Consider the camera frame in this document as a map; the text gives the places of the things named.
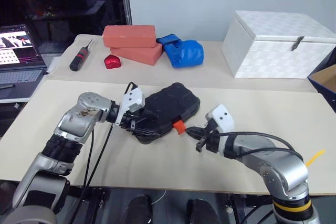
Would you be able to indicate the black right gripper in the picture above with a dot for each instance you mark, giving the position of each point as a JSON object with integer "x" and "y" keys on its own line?
{"x": 212, "y": 140}

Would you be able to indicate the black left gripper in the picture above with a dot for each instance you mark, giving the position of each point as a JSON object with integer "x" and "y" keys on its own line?
{"x": 130, "y": 121}

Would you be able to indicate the black case with orange latch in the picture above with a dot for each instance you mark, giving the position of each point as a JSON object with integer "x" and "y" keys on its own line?
{"x": 170, "y": 106}

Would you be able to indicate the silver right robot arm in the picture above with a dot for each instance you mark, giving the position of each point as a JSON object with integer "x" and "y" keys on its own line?
{"x": 278, "y": 166}

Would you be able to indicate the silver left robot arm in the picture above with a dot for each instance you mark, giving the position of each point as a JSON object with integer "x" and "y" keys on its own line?
{"x": 78, "y": 119}

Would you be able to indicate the salmon red brick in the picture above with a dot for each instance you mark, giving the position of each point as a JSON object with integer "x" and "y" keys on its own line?
{"x": 141, "y": 54}
{"x": 128, "y": 36}

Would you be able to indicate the red heart-shaped box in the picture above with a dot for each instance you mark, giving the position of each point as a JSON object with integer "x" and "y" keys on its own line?
{"x": 113, "y": 62}

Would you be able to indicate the dark rounded shape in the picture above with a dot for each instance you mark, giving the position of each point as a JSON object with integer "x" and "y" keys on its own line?
{"x": 202, "y": 212}
{"x": 137, "y": 211}

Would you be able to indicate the blue boxing glove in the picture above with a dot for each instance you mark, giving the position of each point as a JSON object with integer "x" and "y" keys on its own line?
{"x": 186, "y": 53}

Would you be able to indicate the black handled screwdriver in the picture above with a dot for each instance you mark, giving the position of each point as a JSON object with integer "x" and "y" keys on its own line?
{"x": 78, "y": 58}

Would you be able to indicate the white woven lidded box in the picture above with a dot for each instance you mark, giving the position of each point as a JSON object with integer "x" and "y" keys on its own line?
{"x": 275, "y": 51}

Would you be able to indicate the blue cardboard box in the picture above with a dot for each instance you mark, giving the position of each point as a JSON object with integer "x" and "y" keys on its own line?
{"x": 324, "y": 79}

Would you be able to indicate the open laptop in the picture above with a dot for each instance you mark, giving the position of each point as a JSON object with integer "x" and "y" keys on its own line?
{"x": 18, "y": 77}

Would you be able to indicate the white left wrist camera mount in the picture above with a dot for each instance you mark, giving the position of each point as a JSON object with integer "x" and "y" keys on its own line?
{"x": 132, "y": 100}

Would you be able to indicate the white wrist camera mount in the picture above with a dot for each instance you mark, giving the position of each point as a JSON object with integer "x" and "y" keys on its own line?
{"x": 223, "y": 116}
{"x": 132, "y": 100}

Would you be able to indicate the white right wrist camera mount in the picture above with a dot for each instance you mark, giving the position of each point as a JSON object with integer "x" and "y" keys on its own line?
{"x": 223, "y": 116}

